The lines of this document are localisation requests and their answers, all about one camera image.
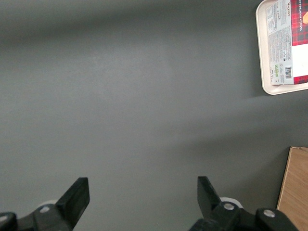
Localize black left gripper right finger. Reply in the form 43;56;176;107
190;176;298;231

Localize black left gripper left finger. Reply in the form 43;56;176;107
0;177;90;231

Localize beige rectangular tray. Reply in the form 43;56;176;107
255;0;308;96

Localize wooden drawer cabinet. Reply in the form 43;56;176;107
276;146;308;218

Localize red tartan shortbread box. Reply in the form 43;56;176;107
265;0;308;86

